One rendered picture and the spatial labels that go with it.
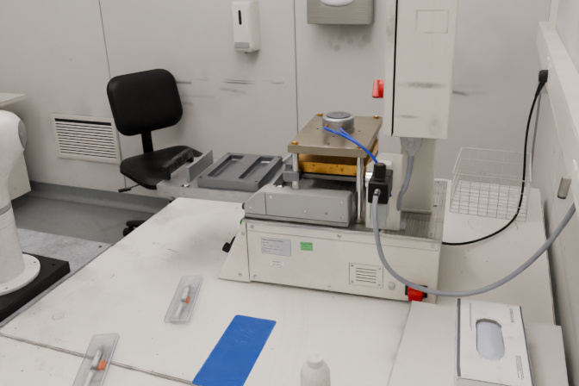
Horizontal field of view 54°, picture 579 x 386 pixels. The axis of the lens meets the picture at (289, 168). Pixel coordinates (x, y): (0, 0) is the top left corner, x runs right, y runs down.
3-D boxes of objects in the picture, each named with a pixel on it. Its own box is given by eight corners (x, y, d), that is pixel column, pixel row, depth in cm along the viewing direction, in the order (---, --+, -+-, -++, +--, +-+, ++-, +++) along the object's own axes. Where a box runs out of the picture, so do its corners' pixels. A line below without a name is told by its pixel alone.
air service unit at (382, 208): (393, 212, 124) (395, 148, 119) (384, 242, 111) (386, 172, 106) (370, 209, 126) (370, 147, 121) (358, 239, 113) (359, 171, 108)
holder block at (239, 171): (283, 164, 156) (282, 155, 155) (258, 192, 138) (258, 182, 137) (227, 160, 161) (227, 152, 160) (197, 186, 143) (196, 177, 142)
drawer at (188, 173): (289, 177, 158) (289, 150, 155) (264, 208, 138) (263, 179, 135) (194, 169, 166) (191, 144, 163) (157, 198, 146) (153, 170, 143)
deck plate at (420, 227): (447, 183, 152) (447, 180, 152) (442, 243, 121) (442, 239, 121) (284, 171, 165) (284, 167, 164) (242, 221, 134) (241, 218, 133)
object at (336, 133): (405, 151, 148) (407, 103, 144) (391, 197, 121) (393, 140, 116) (316, 146, 155) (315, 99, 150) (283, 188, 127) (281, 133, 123)
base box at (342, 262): (441, 240, 158) (445, 183, 152) (434, 318, 124) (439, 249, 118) (261, 221, 173) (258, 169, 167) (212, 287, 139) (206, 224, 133)
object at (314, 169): (377, 153, 147) (379, 118, 144) (364, 185, 128) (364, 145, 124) (314, 149, 152) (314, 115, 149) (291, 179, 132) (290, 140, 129)
